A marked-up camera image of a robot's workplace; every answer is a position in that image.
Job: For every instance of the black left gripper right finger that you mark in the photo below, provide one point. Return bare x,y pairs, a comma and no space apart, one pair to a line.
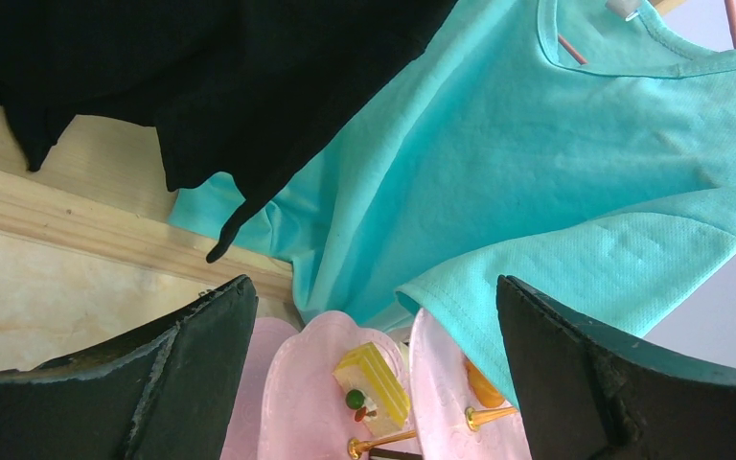
587,390

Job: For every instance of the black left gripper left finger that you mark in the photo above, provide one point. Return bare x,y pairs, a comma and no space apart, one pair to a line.
164,390

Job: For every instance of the orange macaron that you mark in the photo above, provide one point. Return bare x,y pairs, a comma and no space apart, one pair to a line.
484,391

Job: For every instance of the yellow cake square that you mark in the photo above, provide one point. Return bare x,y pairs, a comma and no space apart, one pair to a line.
372,392

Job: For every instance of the pink three-tier cake stand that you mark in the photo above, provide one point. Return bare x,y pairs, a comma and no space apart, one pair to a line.
289,405

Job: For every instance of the teal hanging shirt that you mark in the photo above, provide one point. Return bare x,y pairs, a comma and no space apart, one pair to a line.
611,185

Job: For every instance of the black hanging shirt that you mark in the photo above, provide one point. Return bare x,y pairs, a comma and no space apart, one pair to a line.
251,88

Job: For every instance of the wooden clothes rack frame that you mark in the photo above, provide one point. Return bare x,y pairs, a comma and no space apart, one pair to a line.
102,193

